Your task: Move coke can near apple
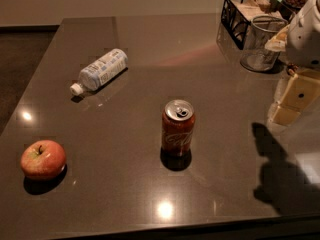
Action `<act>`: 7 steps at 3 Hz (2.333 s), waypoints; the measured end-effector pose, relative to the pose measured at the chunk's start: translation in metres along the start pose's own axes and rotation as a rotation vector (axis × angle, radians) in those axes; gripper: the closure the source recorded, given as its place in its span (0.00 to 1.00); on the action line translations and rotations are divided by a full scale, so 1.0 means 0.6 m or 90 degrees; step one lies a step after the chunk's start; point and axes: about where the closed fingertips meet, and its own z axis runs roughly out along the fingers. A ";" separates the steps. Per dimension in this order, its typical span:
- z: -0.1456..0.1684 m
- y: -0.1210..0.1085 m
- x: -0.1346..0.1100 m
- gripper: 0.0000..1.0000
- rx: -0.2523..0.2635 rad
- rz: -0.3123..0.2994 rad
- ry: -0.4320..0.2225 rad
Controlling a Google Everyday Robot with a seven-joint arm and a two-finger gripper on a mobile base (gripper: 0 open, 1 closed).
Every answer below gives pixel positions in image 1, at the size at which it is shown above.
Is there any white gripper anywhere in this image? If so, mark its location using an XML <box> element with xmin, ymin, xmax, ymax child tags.
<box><xmin>265</xmin><ymin>0</ymin><xmax>320</xmax><ymax>126</ymax></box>

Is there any red coke can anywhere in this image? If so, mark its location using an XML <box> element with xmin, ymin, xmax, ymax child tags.
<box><xmin>162</xmin><ymin>99</ymin><xmax>196</xmax><ymax>157</ymax></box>

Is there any red apple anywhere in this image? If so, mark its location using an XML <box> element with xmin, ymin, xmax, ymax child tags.
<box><xmin>20</xmin><ymin>140</ymin><xmax>66</xmax><ymax>181</ymax></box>

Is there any clear glass cup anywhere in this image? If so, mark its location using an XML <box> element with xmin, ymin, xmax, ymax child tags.
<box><xmin>240</xmin><ymin>15</ymin><xmax>288</xmax><ymax>72</ymax></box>

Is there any clear plastic water bottle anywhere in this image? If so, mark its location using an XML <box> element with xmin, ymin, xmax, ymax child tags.
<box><xmin>70</xmin><ymin>49</ymin><xmax>128</xmax><ymax>96</ymax></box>

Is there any black wire basket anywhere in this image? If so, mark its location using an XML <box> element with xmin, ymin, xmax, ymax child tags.
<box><xmin>221</xmin><ymin>0</ymin><xmax>282</xmax><ymax>50</ymax></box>

